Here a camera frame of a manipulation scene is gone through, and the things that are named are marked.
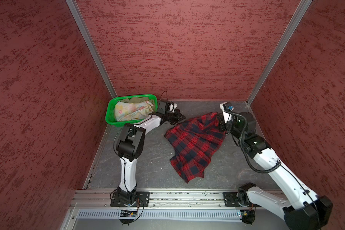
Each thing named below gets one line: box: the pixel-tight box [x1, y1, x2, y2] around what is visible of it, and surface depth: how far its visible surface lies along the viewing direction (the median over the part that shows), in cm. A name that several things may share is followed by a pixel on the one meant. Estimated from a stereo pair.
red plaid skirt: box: [164, 112, 227, 184], surface depth 88 cm
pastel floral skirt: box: [114, 100, 154, 122], surface depth 109 cm
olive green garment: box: [117, 96, 155, 104], surface depth 114 cm
